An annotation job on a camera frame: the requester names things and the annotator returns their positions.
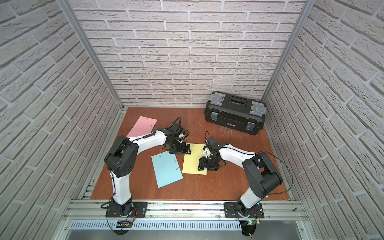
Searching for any yellow paper sheet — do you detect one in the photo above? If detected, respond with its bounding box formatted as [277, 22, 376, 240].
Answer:
[182, 144, 207, 175]

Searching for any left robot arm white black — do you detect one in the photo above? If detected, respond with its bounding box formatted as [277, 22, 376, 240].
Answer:
[101, 117, 191, 218]

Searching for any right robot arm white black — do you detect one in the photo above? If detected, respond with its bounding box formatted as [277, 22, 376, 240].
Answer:
[198, 137, 283, 218]

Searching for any light blue paper sheet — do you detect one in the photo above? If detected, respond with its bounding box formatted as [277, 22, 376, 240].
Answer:
[152, 152, 183, 188]

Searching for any pink paper sheet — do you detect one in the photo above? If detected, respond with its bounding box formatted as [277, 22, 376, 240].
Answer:
[127, 116, 157, 138]

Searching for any black plastic toolbox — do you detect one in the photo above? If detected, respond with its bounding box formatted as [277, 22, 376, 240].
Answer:
[204, 91, 267, 136]

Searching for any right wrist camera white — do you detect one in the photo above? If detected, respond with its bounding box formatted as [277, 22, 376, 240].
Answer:
[203, 146, 210, 158]

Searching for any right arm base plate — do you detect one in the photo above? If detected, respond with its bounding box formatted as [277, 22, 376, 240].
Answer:
[224, 202, 265, 220]

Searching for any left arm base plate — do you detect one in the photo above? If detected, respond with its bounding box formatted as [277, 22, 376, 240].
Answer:
[106, 202, 148, 218]

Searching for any aluminium front rail frame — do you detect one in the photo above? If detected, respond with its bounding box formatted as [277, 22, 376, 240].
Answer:
[53, 200, 315, 240]

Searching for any left corner aluminium post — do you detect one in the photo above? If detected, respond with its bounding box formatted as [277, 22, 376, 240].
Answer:
[58, 0, 124, 111]

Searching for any corner aluminium post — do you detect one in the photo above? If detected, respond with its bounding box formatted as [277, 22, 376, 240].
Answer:
[58, 0, 124, 111]
[261, 0, 316, 103]

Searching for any right corner aluminium post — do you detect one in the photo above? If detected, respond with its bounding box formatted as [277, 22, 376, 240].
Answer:
[261, 0, 316, 103]

